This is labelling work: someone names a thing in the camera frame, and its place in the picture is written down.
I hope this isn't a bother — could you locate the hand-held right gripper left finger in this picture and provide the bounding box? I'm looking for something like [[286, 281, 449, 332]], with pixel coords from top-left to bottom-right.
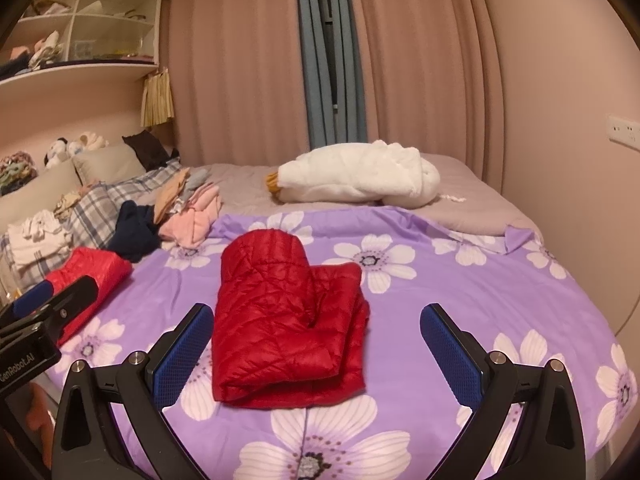
[[52, 302, 216, 480]]

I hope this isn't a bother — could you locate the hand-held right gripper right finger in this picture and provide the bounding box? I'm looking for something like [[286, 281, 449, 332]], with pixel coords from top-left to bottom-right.
[[419, 302, 586, 480]]

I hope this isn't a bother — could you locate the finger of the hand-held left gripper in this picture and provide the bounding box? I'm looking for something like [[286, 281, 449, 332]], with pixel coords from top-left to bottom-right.
[[0, 282, 55, 322], [20, 275, 99, 347]]

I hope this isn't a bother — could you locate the red down jacket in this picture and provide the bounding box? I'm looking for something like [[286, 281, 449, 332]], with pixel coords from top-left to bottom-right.
[[211, 228, 372, 410]]

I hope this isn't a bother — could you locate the pink clothes pile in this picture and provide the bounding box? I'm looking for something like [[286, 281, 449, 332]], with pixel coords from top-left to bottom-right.
[[159, 184, 224, 249]]

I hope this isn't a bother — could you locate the person's left hand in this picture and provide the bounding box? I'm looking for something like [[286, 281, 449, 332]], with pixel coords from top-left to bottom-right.
[[25, 382, 55, 467]]

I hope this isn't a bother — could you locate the folded red jacket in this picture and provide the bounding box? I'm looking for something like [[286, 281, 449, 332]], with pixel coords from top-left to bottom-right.
[[44, 247, 134, 348]]

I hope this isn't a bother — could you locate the white small garment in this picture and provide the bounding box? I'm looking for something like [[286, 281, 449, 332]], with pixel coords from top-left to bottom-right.
[[7, 210, 74, 272]]

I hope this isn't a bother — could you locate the purple floral blanket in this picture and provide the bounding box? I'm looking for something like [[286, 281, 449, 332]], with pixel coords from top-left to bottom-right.
[[47, 207, 633, 480]]

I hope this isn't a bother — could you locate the navy cloth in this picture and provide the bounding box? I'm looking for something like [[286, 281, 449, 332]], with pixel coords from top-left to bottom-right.
[[106, 200, 163, 264]]

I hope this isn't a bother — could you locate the plaid pillow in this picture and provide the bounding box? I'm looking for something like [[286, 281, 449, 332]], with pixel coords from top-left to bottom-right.
[[5, 159, 183, 281]]

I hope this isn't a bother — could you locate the beige headboard cushion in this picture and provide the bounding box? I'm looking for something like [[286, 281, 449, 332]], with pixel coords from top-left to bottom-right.
[[72, 143, 147, 187], [0, 160, 82, 235]]

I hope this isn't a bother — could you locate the colourful crochet item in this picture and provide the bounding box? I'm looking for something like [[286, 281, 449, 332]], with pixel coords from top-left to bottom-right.
[[0, 155, 39, 196]]

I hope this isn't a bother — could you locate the tan cloth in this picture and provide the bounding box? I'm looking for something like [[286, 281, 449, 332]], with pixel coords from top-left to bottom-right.
[[154, 167, 194, 226]]

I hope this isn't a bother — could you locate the black and white plush toy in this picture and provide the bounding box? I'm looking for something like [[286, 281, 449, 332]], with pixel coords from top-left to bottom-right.
[[44, 137, 72, 169]]

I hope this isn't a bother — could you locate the beige plush toy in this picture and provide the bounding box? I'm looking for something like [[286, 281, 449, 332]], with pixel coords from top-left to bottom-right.
[[69, 131, 110, 156]]

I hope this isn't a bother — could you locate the grey cloth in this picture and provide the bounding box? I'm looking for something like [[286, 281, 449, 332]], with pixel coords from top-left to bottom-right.
[[186, 167, 212, 202]]

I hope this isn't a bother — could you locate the grey bed sheet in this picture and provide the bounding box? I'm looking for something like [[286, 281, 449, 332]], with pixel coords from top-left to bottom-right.
[[192, 152, 543, 238]]

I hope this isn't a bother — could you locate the white goose plush toy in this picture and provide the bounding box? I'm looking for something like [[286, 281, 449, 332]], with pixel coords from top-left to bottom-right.
[[265, 140, 441, 208]]

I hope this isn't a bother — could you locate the beige pleated lampshade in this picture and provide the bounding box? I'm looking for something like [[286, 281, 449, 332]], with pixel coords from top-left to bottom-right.
[[141, 71, 175, 128]]

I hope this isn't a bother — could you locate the cream cloth bundle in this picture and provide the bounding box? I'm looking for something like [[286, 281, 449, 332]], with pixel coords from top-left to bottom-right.
[[27, 30, 65, 70]]

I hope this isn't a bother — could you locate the beige curtain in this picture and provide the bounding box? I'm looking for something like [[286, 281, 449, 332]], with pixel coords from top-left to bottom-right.
[[345, 0, 507, 177], [160, 0, 308, 171]]

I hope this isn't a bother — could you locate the blue curtain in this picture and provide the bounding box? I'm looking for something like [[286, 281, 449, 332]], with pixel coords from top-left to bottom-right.
[[294, 0, 369, 147]]

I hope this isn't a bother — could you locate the thin wall cable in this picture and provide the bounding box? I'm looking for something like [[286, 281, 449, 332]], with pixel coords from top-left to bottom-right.
[[612, 282, 640, 336]]

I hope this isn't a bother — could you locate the white wall shelf unit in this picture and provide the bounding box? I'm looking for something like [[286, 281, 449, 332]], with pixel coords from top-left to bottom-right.
[[0, 0, 164, 88]]

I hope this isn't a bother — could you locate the white wall socket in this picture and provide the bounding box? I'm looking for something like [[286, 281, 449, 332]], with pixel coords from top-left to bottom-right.
[[606, 113, 640, 151]]

